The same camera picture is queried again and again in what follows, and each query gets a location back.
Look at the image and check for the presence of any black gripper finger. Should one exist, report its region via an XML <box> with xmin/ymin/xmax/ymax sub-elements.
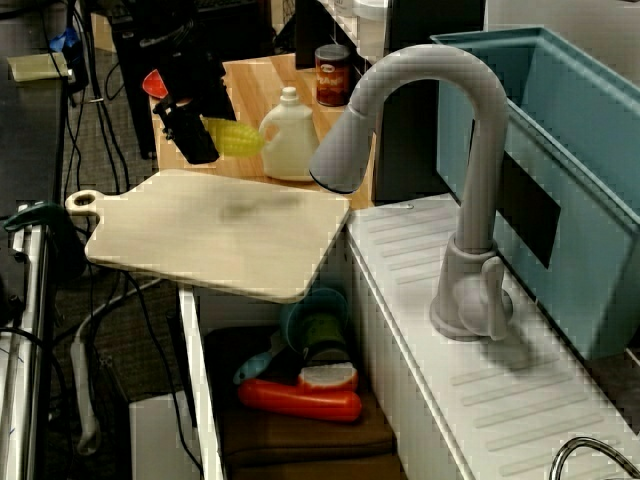
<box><xmin>171</xmin><ymin>114</ymin><xmax>222</xmax><ymax>166</ymax></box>
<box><xmin>206</xmin><ymin>91</ymin><xmax>238</xmax><ymax>121</ymax></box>

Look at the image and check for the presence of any green clamp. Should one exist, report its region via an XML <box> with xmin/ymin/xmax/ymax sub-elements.
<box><xmin>3</xmin><ymin>199</ymin><xmax>87</xmax><ymax>284</ymax></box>

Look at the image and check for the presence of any black desk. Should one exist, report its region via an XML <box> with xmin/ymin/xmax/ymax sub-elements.
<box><xmin>0</xmin><ymin>74</ymin><xmax>69</xmax><ymax>216</ymax></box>

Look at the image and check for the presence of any toy bread slice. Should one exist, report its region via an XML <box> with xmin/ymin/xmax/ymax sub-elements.
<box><xmin>298</xmin><ymin>363</ymin><xmax>360</xmax><ymax>393</ymax></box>

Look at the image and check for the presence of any teal plastic bin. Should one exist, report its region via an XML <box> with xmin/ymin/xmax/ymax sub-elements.
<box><xmin>429</xmin><ymin>25</ymin><xmax>640</xmax><ymax>361</ymax></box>

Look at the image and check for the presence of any grey toy faucet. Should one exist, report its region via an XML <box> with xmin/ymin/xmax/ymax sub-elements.
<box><xmin>308</xmin><ymin>43</ymin><xmax>516</xmax><ymax>343</ymax></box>

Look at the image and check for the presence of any metal wire handle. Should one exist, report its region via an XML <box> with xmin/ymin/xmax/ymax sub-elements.
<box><xmin>549</xmin><ymin>436</ymin><xmax>640</xmax><ymax>480</ymax></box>

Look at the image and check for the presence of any white toy detergent bottle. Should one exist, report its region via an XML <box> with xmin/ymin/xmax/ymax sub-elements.
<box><xmin>258</xmin><ymin>85</ymin><xmax>321</xmax><ymax>182</ymax></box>

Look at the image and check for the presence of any white toy sink unit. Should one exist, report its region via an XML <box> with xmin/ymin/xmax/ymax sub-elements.
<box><xmin>178</xmin><ymin>192</ymin><xmax>640</xmax><ymax>480</ymax></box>

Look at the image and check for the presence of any yellow toy corn cob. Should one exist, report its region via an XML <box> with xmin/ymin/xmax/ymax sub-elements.
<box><xmin>202</xmin><ymin>117</ymin><xmax>267</xmax><ymax>159</ymax></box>

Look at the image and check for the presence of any teal toy cup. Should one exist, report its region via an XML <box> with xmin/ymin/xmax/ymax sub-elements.
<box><xmin>278</xmin><ymin>287</ymin><xmax>351</xmax><ymax>354</ymax></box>

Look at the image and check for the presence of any red plate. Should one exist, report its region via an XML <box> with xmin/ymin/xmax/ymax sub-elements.
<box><xmin>142</xmin><ymin>68</ymin><xmax>170</xmax><ymax>99</ymax></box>

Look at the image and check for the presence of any clear jar white lid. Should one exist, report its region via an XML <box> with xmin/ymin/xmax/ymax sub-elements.
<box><xmin>352</xmin><ymin>0</ymin><xmax>391</xmax><ymax>59</ymax></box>

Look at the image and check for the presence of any red soup can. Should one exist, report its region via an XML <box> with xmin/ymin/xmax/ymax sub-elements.
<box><xmin>314</xmin><ymin>43</ymin><xmax>354</xmax><ymax>108</ymax></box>

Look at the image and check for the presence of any yellow notepad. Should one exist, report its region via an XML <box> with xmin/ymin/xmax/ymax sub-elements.
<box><xmin>6</xmin><ymin>51</ymin><xmax>72</xmax><ymax>84</ymax></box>

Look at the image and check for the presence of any silver metal frame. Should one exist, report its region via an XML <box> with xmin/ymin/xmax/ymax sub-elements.
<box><xmin>0</xmin><ymin>202</ymin><xmax>51</xmax><ymax>480</ymax></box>

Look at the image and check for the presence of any pale wooden cutting board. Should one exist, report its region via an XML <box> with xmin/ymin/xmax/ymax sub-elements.
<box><xmin>64</xmin><ymin>168</ymin><xmax>353</xmax><ymax>305</ymax></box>

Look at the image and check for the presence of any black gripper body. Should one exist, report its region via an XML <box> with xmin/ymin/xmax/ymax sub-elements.
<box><xmin>152</xmin><ymin>58</ymin><xmax>233</xmax><ymax>127</ymax></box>

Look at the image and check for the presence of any white box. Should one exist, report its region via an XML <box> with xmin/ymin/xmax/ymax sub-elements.
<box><xmin>128</xmin><ymin>389</ymin><xmax>202</xmax><ymax>480</ymax></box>

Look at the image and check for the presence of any green toy cup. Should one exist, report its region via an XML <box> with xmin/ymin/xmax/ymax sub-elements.
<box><xmin>301</xmin><ymin>312</ymin><xmax>350</xmax><ymax>354</ymax></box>

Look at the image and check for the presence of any orange toy hot dog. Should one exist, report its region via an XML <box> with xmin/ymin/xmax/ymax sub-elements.
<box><xmin>237</xmin><ymin>378</ymin><xmax>364</xmax><ymax>424</ymax></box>

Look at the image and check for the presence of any black equipment box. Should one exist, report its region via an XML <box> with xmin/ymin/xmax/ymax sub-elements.
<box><xmin>110</xmin><ymin>9</ymin><xmax>166</xmax><ymax>160</ymax></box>

